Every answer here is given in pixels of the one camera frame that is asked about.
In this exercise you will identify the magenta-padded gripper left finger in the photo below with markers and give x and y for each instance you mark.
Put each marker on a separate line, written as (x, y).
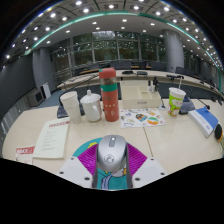
(73, 171)

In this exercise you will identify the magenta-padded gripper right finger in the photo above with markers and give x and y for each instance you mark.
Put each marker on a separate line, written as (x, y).
(148, 170)

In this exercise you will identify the silver computer mouse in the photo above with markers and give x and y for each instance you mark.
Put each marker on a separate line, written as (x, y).
(111, 153)

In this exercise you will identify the round teal cartoon mouse pad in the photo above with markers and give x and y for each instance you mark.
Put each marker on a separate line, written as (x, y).
(83, 146)

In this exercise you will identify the white sheet with red heading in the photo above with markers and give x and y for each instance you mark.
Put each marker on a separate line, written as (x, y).
(51, 138)

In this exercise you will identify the red and white leaflet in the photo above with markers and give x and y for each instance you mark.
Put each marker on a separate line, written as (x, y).
(25, 153)

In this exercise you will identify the colourful sticker sheet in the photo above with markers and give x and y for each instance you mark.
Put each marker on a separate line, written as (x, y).
(143, 118)

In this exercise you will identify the white paper cup stack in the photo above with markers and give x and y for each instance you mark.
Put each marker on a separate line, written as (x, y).
(71, 106)

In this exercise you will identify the white lidded ceramic mug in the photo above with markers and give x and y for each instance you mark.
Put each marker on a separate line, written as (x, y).
(90, 106)

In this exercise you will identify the white cardboard box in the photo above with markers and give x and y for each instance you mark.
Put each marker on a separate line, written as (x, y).
(140, 98)

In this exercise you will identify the printed paper cup with straw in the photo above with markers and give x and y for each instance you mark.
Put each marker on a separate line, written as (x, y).
(176, 101)

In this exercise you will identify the blue and white book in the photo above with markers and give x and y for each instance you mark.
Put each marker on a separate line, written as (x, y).
(205, 120)

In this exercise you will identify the orange-red bottle with green band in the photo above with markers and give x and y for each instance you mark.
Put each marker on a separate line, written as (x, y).
(109, 100)

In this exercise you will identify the black handheld microphone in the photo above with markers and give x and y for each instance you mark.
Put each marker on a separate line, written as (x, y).
(219, 131)

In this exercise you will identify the grey low cabinet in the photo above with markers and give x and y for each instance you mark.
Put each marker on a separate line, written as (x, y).
(35, 97)

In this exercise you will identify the white leaning panel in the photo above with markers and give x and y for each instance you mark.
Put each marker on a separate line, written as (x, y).
(45, 90)

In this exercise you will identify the long curved conference desk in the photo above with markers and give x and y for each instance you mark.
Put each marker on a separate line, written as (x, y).
(140, 74)

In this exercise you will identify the dark office chairs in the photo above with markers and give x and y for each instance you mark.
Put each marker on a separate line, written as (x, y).
(121, 64)

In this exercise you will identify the ceiling lights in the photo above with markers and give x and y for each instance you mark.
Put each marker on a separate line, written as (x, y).
(95, 23)

